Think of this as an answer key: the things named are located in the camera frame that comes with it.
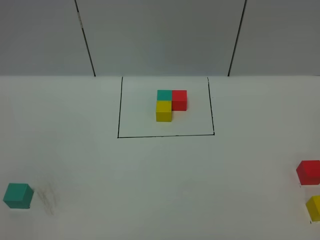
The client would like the template yellow cube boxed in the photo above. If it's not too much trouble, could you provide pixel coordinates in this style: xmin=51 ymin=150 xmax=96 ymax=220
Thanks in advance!
xmin=156 ymin=100 xmax=172 ymax=122

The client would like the template teal cube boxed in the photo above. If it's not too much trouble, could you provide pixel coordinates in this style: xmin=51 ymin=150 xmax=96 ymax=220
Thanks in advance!
xmin=156 ymin=89 xmax=172 ymax=101

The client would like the template red cube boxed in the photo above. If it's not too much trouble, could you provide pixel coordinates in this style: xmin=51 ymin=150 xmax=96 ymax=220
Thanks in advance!
xmin=171 ymin=90 xmax=188 ymax=111

